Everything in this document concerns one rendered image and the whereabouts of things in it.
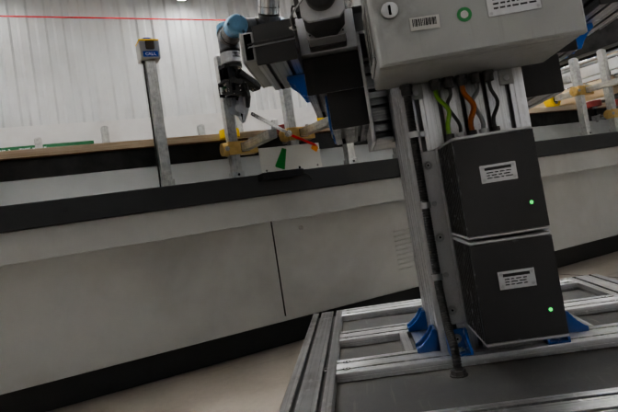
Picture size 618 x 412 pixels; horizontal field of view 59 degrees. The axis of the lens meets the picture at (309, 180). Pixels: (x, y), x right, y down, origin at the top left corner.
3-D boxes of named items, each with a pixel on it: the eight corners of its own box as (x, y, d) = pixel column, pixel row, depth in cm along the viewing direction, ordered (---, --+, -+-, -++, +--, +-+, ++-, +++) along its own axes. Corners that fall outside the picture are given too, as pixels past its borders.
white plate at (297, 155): (322, 166, 217) (318, 142, 217) (262, 174, 205) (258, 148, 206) (322, 167, 217) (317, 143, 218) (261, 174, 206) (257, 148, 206)
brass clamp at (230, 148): (259, 152, 205) (257, 138, 205) (224, 155, 199) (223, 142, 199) (253, 154, 211) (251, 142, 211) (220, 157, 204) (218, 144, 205)
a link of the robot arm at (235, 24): (257, 11, 187) (248, 23, 197) (224, 12, 183) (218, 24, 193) (259, 33, 186) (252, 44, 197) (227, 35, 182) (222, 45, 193)
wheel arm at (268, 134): (278, 140, 181) (276, 127, 181) (268, 141, 179) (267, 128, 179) (235, 159, 219) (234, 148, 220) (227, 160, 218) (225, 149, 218)
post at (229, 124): (244, 179, 203) (224, 53, 205) (234, 180, 201) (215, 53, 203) (240, 180, 206) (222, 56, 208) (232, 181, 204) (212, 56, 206)
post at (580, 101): (593, 144, 294) (577, 57, 296) (589, 144, 292) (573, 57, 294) (588, 145, 297) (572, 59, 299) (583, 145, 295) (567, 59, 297)
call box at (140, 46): (161, 60, 192) (158, 38, 193) (141, 60, 189) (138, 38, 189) (157, 65, 198) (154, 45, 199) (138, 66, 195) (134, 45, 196)
